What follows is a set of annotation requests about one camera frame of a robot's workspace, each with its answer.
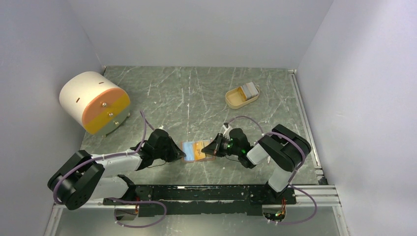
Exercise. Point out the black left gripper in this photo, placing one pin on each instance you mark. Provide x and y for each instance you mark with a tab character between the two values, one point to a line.
176	153

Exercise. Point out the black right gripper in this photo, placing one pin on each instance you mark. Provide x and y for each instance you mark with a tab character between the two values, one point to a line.
214	147

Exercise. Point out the tan leather card holder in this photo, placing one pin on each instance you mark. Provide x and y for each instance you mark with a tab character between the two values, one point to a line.
187	148

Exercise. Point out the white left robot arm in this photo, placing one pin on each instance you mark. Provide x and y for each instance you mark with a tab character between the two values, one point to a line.
85	176

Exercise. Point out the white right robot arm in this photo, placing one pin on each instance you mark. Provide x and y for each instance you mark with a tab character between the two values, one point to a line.
284	147

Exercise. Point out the stack of credit cards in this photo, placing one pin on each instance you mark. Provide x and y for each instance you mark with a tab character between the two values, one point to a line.
248	91

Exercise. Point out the beige oval tray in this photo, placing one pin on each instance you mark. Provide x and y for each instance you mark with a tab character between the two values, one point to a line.
235	100

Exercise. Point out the white cylindrical drawer unit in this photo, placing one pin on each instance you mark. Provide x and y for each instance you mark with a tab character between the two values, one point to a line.
97	104

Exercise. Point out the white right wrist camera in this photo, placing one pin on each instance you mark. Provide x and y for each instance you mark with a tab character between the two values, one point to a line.
227	128

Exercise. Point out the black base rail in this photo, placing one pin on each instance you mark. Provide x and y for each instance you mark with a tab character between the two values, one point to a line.
152	200

